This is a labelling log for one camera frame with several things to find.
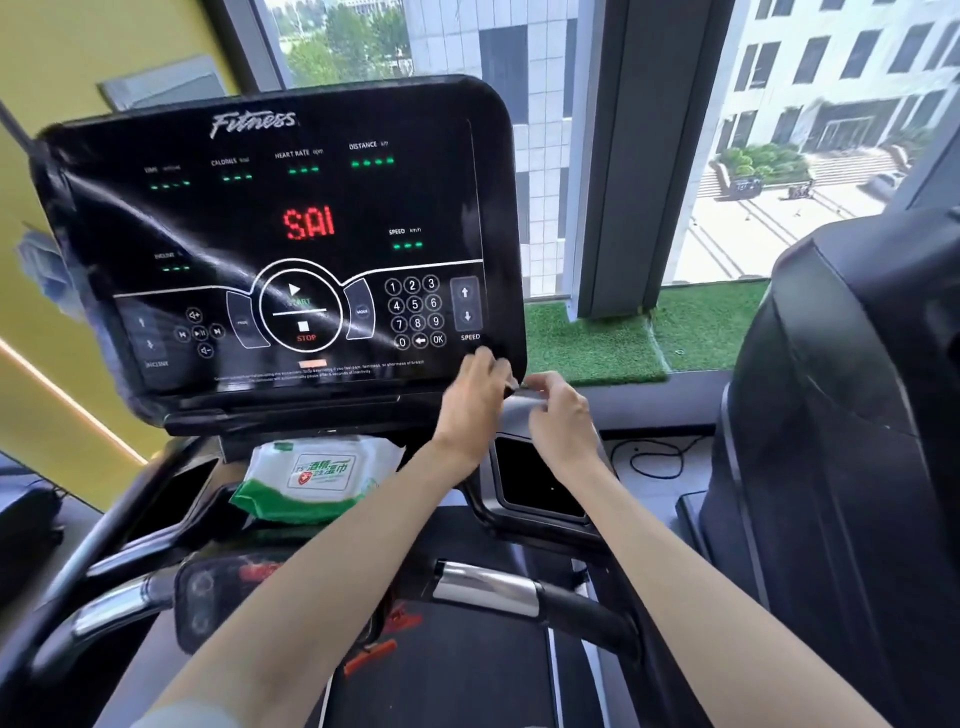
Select grey wall panel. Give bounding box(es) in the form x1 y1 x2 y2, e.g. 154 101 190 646
97 54 231 114

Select green shrubs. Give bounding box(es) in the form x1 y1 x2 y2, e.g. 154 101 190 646
716 142 813 186

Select green white wet wipes pack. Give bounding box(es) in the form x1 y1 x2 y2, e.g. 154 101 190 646
228 435 407 526

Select black treadmill belt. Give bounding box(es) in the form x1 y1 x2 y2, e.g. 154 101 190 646
321 621 558 728

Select white office building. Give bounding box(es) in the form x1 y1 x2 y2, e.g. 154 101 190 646
708 0 960 177

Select green artificial grass mat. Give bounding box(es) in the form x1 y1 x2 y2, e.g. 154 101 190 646
522 279 772 388

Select grey tiled building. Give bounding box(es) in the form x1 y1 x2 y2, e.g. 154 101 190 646
403 0 579 298

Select black neighbouring treadmill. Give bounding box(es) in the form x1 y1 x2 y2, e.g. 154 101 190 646
677 205 960 728

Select black machine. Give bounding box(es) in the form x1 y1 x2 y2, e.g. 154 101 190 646
0 480 66 610

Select black treadmill console panel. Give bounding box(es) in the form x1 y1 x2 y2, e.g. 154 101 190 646
30 75 525 438

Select person's right forearm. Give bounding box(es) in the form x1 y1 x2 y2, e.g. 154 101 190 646
538 454 894 728

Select green trees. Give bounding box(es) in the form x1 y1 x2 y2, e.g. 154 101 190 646
271 0 411 88

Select person's left hand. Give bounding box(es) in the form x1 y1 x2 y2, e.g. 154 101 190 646
432 348 516 471

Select white car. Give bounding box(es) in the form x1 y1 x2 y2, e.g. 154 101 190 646
862 171 909 202

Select black silver treadmill handlebar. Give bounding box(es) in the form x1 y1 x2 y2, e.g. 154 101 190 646
390 558 643 663
30 568 181 685

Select black cable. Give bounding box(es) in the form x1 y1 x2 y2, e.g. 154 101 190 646
624 435 711 482

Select dark grey window pillar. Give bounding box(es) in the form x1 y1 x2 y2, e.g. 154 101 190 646
572 0 741 321

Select red safety key clip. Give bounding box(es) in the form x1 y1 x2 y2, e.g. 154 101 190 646
341 637 399 681

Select black treadmill handle control pad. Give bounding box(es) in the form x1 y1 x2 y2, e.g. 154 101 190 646
174 551 391 670

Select person's right hand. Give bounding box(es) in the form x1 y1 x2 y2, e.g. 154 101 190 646
517 371 602 478

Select person's left forearm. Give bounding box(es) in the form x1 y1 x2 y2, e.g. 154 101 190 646
146 444 481 728

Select black treadmill cup holder tray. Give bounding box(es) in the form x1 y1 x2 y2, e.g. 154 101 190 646
460 431 603 543

